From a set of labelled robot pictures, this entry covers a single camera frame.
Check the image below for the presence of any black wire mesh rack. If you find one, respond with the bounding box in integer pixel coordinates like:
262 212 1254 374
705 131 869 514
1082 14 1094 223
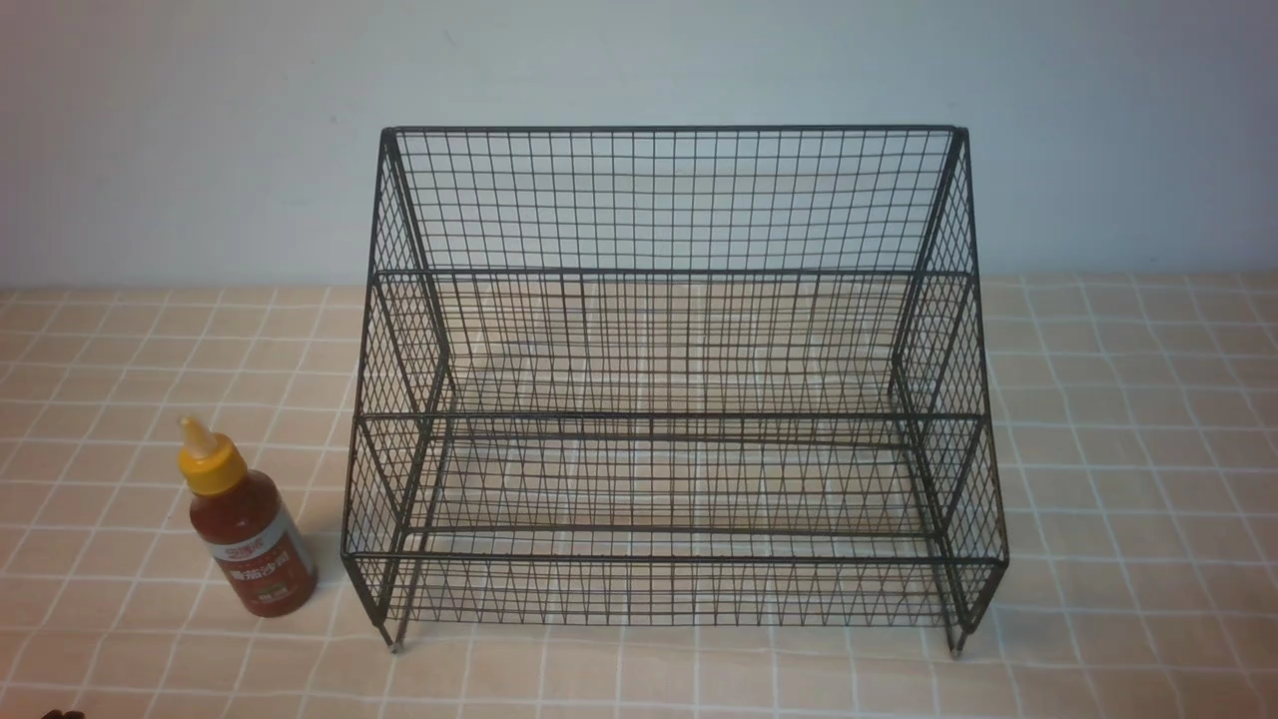
339 124 1010 658

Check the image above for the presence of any red sauce bottle yellow cap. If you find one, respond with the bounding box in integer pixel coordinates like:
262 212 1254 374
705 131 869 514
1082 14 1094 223
178 415 320 618

